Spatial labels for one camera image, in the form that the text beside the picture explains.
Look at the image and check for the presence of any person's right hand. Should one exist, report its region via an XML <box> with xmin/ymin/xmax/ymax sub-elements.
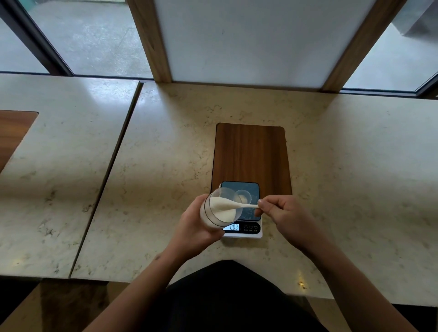
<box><xmin>255</xmin><ymin>195</ymin><xmax>321</xmax><ymax>256</ymax></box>

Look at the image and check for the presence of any person's left hand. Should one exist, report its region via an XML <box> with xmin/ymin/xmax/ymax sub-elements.
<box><xmin>170</xmin><ymin>194</ymin><xmax>225</xmax><ymax>262</ymax></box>

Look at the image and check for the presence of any clear cup with white powder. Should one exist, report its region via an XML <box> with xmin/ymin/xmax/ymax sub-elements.
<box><xmin>200</xmin><ymin>187</ymin><xmax>244</xmax><ymax>229</ymax></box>

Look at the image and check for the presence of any white plastic spoon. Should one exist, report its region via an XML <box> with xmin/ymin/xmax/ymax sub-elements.
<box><xmin>209</xmin><ymin>197</ymin><xmax>260</xmax><ymax>213</ymax></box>

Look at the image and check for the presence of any person's right forearm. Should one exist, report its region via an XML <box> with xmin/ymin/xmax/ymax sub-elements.
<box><xmin>304</xmin><ymin>233</ymin><xmax>419</xmax><ymax>332</ymax></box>

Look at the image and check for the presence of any person's left forearm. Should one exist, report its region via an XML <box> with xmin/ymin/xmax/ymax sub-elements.
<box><xmin>84</xmin><ymin>247</ymin><xmax>187</xmax><ymax>332</ymax></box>

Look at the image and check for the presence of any white digital kitchen scale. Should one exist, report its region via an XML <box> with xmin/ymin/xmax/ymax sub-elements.
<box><xmin>219</xmin><ymin>181</ymin><xmax>263</xmax><ymax>239</ymax></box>

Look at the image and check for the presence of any small clear cup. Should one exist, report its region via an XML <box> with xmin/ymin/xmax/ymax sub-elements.
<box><xmin>234</xmin><ymin>189</ymin><xmax>252</xmax><ymax>206</ymax></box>

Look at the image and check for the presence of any brown wooden board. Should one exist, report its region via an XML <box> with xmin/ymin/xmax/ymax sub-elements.
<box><xmin>0</xmin><ymin>110</ymin><xmax>39</xmax><ymax>172</ymax></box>
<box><xmin>211</xmin><ymin>123</ymin><xmax>293</xmax><ymax>196</ymax></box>

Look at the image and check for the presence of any person's black clothing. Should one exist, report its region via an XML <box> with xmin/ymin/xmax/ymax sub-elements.
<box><xmin>141</xmin><ymin>260</ymin><xmax>330</xmax><ymax>332</ymax></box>

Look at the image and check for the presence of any white wall panel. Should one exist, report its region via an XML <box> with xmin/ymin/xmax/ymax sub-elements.
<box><xmin>154</xmin><ymin>0</ymin><xmax>377</xmax><ymax>89</ymax></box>

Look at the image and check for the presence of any dark window frame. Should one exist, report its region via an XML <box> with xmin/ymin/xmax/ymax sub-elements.
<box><xmin>0</xmin><ymin>0</ymin><xmax>74</xmax><ymax>77</ymax></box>
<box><xmin>341</xmin><ymin>71</ymin><xmax>438</xmax><ymax>100</ymax></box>

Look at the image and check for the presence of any wooden frame post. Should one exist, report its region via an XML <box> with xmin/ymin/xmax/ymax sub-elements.
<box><xmin>126</xmin><ymin>0</ymin><xmax>172</xmax><ymax>83</ymax></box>
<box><xmin>321</xmin><ymin>0</ymin><xmax>408</xmax><ymax>93</ymax></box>

